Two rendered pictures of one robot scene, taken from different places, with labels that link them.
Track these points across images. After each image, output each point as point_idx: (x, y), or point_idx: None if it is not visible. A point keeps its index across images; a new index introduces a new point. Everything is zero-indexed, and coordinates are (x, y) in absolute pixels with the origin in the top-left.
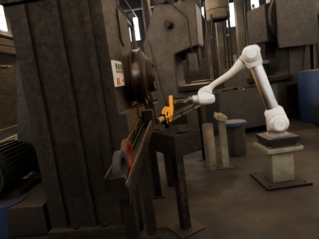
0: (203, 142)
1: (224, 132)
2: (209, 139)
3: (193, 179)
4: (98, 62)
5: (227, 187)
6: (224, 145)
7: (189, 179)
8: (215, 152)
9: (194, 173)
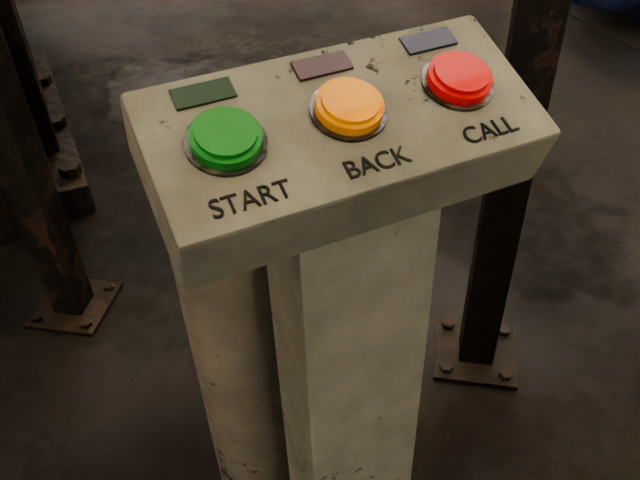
0: (477, 239)
1: (294, 368)
2: (175, 282)
3: (37, 412)
4: None
5: None
6: (300, 468)
7: (50, 387)
8: (242, 418)
9: (159, 380)
